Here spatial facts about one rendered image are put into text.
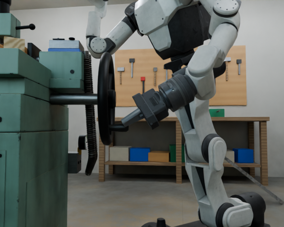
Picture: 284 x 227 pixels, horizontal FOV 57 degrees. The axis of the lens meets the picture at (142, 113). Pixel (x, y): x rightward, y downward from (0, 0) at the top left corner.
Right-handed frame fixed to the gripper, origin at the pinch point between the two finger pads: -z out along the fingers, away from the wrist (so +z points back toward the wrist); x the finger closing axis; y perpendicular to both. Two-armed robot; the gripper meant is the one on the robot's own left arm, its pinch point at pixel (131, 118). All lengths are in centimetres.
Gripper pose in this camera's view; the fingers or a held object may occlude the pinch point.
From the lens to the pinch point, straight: 73.6
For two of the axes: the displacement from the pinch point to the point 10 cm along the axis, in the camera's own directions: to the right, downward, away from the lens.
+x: -4.2, -6.7, 6.1
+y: -2.7, -5.5, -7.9
